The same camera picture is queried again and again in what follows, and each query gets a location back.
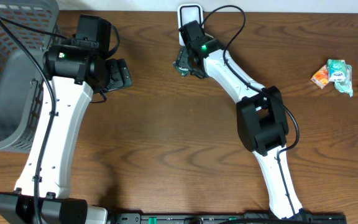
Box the orange Kleenex tissue pack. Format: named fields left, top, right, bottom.
left=310, top=65, right=329, bottom=89

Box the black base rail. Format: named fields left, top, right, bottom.
left=108, top=211, right=347, bottom=224

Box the dark green round-label box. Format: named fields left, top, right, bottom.
left=173, top=47, right=191, bottom=77

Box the mint green wipes pouch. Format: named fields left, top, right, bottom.
left=334, top=65, right=353, bottom=97

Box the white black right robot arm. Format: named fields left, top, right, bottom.
left=178, top=20, right=303, bottom=219

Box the teal Kleenex tissue pack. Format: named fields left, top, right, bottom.
left=326, top=59, right=347, bottom=82

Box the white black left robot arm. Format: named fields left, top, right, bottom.
left=0, top=14, right=132, bottom=223

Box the grey plastic basket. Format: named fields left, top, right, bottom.
left=0, top=0, right=60, bottom=152

